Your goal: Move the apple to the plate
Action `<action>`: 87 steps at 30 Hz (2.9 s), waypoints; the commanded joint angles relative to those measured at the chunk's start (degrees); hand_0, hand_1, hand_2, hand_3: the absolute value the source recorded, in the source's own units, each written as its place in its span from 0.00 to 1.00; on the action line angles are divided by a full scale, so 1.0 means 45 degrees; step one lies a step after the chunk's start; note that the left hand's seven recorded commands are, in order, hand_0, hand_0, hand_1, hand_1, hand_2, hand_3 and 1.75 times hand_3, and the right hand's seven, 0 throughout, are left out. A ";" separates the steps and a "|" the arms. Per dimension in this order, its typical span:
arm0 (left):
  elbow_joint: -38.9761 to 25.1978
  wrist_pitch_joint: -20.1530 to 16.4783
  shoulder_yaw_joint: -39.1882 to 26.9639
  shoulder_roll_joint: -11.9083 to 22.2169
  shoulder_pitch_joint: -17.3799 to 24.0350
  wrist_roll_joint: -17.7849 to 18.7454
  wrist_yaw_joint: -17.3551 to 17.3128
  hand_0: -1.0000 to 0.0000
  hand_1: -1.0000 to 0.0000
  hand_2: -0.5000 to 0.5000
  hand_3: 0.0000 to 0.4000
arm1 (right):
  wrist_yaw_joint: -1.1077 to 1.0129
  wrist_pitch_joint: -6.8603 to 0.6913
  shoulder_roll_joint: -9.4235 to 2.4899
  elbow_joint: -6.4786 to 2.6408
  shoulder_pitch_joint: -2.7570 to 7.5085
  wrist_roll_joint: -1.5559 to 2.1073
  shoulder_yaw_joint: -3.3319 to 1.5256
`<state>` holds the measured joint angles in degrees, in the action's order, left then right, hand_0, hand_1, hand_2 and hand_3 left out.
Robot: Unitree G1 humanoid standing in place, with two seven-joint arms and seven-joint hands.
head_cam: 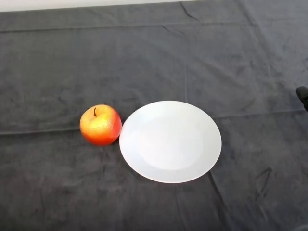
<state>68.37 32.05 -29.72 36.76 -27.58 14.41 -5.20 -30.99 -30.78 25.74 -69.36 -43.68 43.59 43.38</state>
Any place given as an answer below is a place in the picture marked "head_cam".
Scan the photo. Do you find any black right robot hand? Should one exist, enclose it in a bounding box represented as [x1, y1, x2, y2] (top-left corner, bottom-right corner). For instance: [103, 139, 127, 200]
[295, 86, 308, 112]

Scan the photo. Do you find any red yellow apple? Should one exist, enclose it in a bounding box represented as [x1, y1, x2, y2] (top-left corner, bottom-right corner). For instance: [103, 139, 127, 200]
[79, 104, 122, 147]

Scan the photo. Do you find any white round plate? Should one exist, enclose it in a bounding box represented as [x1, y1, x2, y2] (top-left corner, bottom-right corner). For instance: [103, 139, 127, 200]
[118, 100, 222, 184]

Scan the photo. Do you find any dark grey cloth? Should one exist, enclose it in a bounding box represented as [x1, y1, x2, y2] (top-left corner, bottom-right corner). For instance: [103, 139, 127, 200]
[0, 0, 308, 231]

